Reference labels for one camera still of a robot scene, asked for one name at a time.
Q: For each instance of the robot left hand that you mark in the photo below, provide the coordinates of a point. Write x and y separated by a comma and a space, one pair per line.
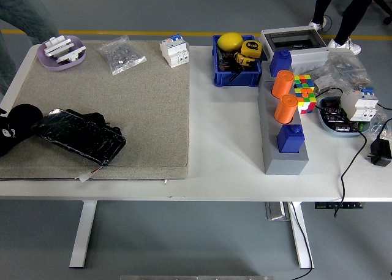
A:
6, 140

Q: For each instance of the black glossy panel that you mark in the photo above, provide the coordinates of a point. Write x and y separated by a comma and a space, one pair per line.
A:
79, 136

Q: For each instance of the black table control panel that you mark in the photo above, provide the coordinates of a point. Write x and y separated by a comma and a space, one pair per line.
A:
340, 205

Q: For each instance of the purple shallow dish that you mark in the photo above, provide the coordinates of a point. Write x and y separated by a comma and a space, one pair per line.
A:
50, 65

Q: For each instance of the white table leg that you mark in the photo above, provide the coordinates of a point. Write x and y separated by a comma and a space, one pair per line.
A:
83, 234
301, 237

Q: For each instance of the grey-brown table mat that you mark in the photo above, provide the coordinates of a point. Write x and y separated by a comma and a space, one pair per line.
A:
137, 108

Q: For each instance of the clear bag of screws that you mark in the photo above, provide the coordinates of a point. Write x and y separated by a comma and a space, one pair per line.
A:
121, 54

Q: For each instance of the white blue circuit breaker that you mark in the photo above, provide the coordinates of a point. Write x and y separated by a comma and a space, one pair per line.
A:
173, 51
359, 105

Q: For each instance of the dark brown bin item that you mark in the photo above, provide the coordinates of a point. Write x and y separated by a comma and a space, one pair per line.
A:
225, 62

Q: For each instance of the blue plastic bin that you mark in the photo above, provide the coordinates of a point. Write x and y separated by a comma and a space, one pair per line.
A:
239, 79

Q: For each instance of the yellow round object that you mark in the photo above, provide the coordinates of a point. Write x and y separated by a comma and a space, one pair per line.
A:
229, 41

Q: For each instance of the yellow black tool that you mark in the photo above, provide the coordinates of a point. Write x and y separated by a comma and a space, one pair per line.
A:
243, 60

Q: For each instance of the yellow black tape measure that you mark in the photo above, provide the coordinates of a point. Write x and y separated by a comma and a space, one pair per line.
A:
251, 48

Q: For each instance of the metal box under table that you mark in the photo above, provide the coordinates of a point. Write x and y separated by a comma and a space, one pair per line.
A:
275, 211

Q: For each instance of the grey block base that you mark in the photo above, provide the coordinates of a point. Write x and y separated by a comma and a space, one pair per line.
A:
284, 165

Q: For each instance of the orange cylinder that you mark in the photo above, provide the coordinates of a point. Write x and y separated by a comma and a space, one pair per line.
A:
284, 110
281, 85

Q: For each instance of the blue square block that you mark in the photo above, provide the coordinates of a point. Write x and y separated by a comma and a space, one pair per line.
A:
289, 140
280, 64

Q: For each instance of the colourful puzzle cube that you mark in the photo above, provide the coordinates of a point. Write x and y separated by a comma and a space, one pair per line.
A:
303, 81
306, 100

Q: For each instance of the light blue dish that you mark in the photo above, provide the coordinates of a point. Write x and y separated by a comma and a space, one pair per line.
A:
324, 123

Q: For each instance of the clear bag of metal hinges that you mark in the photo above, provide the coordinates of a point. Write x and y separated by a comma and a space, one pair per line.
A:
326, 82

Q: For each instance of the dark electronic modules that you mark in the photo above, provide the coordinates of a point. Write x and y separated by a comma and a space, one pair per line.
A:
332, 108

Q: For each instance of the clear bag of small parts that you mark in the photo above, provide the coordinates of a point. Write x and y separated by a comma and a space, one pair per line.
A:
347, 67

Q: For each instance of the person with white shoes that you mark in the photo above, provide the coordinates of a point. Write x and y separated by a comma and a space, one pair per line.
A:
352, 13

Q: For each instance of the black power adapter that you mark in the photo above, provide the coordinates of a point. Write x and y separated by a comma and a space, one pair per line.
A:
380, 152

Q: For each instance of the clear crumpled plastic bag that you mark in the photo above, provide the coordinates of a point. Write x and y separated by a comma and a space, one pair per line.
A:
381, 111

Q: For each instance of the black office chair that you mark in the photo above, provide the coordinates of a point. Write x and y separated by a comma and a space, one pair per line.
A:
384, 4

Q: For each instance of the white plastic rail piece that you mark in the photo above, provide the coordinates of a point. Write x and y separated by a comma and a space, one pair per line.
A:
59, 48
56, 41
72, 54

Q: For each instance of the grey electrical enclosure box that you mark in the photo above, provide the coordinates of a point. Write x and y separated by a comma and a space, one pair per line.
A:
309, 56

